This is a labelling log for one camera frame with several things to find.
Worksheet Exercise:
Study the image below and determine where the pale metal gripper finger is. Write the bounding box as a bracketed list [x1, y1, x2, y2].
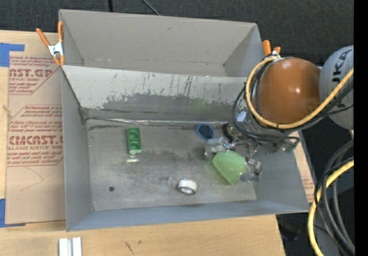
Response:
[204, 137, 232, 159]
[240, 158, 263, 183]

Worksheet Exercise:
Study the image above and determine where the pale green translucent cup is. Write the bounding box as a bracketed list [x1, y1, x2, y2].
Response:
[211, 151, 247, 185]

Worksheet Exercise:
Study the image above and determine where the blue cup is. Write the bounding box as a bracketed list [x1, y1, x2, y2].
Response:
[196, 123, 216, 142]

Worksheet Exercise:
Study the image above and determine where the white tape roll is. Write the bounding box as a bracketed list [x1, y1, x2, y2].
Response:
[177, 178, 198, 196]

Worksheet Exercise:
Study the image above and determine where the grey metal bin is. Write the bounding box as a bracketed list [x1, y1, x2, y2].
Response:
[58, 9, 310, 232]

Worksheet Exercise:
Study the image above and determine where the green studded flat block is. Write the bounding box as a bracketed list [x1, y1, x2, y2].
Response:
[126, 127, 143, 155]

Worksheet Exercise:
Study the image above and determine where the brown cardboard board red print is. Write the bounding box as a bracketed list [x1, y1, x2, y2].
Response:
[0, 29, 316, 226]

